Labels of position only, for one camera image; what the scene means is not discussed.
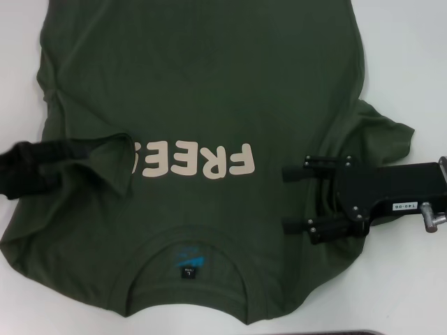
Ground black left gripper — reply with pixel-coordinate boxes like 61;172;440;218
0;137;94;201

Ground dark flat strip grey rim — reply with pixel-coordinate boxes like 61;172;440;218
300;329;400;335

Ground right gripper cable metal plug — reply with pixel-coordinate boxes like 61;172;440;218
420;200;447;234

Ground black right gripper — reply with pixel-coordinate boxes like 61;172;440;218
281;154;444;246

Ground dark green FREE t-shirt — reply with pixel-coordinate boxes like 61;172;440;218
0;0;416;327

